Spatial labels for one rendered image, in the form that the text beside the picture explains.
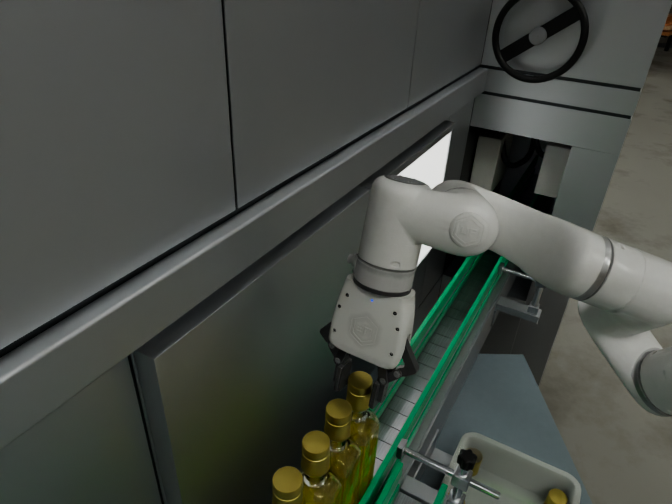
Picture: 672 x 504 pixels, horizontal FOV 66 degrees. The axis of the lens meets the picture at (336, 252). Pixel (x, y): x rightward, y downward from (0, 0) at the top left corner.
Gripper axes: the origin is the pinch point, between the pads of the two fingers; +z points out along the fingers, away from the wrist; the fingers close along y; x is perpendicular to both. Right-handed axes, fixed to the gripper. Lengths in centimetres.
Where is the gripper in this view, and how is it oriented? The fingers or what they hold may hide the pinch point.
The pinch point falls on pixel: (360, 384)
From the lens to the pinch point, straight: 73.0
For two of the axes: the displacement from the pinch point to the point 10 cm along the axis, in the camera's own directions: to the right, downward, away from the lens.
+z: -1.7, 9.3, 3.2
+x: 4.9, -2.0, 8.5
